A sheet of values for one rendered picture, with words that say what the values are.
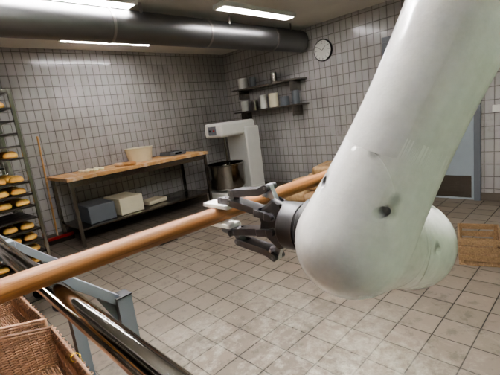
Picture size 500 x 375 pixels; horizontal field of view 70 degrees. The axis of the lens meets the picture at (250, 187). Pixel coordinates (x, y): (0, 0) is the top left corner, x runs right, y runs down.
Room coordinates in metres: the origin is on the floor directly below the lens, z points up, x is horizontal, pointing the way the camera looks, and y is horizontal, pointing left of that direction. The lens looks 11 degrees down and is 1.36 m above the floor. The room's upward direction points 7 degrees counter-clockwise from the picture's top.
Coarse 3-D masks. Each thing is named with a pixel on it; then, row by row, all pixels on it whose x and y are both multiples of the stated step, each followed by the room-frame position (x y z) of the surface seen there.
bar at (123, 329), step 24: (0, 240) 0.73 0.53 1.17; (24, 264) 0.56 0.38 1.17; (48, 288) 0.45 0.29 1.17; (72, 288) 0.79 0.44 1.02; (96, 288) 0.83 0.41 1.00; (72, 312) 0.38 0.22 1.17; (96, 312) 0.36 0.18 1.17; (120, 312) 0.85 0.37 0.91; (72, 336) 1.22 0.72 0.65; (96, 336) 0.33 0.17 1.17; (120, 336) 0.31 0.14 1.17; (120, 360) 0.29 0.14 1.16; (144, 360) 0.27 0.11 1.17; (168, 360) 0.27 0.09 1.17
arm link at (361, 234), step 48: (432, 0) 0.29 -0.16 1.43; (480, 0) 0.27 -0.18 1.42; (432, 48) 0.28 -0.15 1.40; (480, 48) 0.28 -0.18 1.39; (384, 96) 0.30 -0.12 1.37; (432, 96) 0.28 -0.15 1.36; (480, 96) 0.29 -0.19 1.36; (384, 144) 0.28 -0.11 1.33; (432, 144) 0.28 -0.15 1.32; (336, 192) 0.30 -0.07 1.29; (384, 192) 0.28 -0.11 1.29; (432, 192) 0.29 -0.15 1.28; (336, 240) 0.28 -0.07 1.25; (384, 240) 0.27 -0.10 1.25; (336, 288) 0.29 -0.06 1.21; (384, 288) 0.28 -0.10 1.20
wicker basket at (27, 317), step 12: (12, 300) 1.58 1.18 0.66; (24, 300) 1.40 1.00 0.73; (0, 312) 1.56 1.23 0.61; (12, 312) 1.59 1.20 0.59; (24, 312) 1.44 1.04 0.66; (36, 312) 1.27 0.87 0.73; (0, 324) 1.50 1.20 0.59; (12, 324) 1.48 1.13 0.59; (24, 324) 1.17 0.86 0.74; (36, 324) 1.20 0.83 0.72; (0, 348) 1.12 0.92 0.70; (0, 372) 1.14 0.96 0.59
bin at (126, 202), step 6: (126, 192) 5.38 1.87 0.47; (108, 198) 5.11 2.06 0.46; (114, 198) 5.01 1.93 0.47; (120, 198) 4.95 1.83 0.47; (126, 198) 4.96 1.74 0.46; (132, 198) 5.02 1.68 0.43; (138, 198) 5.09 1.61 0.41; (120, 204) 4.88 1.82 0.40; (126, 204) 4.95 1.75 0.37; (132, 204) 5.01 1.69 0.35; (138, 204) 5.07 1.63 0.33; (120, 210) 4.90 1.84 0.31; (126, 210) 4.94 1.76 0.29; (132, 210) 5.00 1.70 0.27; (138, 210) 5.06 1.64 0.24
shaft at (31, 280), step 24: (288, 192) 0.78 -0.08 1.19; (192, 216) 0.61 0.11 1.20; (216, 216) 0.64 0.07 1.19; (120, 240) 0.52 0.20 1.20; (144, 240) 0.54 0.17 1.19; (168, 240) 0.57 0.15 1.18; (48, 264) 0.45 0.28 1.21; (72, 264) 0.46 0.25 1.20; (96, 264) 0.48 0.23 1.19; (0, 288) 0.41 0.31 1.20; (24, 288) 0.42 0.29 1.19
